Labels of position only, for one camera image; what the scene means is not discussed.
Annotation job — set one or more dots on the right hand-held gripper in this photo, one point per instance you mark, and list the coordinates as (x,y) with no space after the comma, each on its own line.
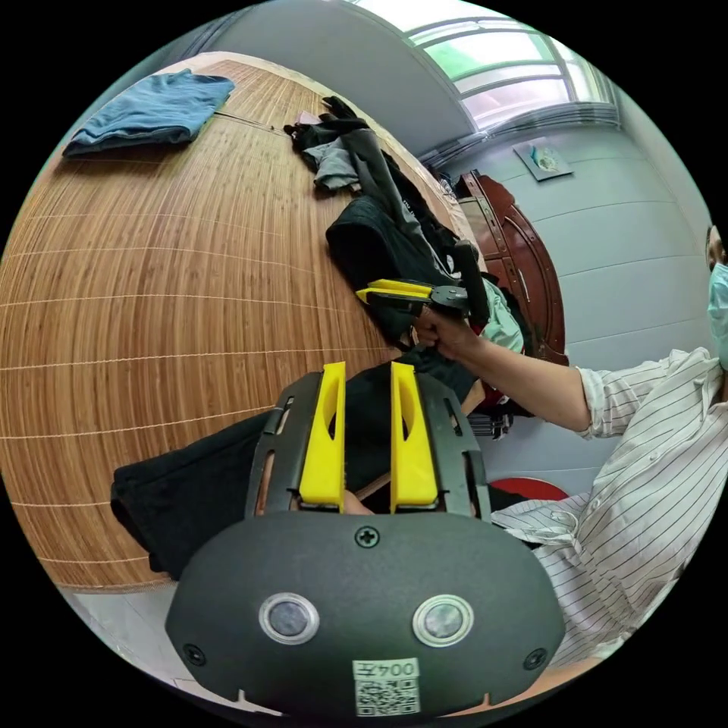
(450,297)

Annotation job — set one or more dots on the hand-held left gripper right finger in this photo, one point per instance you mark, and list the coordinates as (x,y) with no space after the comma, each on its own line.
(414,466)

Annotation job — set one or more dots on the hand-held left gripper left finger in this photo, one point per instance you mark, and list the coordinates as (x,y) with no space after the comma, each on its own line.
(325,455)

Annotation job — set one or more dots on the black pants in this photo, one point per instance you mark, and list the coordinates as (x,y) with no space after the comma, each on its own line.
(187,495)

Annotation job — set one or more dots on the person's right forearm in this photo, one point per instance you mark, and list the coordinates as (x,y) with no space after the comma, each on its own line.
(529,387)

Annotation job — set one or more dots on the person's left hand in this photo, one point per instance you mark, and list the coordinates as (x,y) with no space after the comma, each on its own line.
(357,505)

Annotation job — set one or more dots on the person's right hand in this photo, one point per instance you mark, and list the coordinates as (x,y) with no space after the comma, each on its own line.
(449,335)

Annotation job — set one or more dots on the pile of clothes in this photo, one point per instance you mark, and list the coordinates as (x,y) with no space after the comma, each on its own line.
(375,227)

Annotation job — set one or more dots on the red-brown wooden cupboard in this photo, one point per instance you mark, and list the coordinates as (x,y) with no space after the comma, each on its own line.
(529,267)

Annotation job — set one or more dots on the person's body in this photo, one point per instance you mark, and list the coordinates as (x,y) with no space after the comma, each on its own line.
(637,483)

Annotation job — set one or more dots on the window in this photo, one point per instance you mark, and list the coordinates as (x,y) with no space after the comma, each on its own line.
(512,62)

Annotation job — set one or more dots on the folded blue garment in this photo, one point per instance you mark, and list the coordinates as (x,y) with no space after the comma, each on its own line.
(153,111)

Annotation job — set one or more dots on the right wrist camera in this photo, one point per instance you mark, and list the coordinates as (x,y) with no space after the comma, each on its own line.
(475,284)

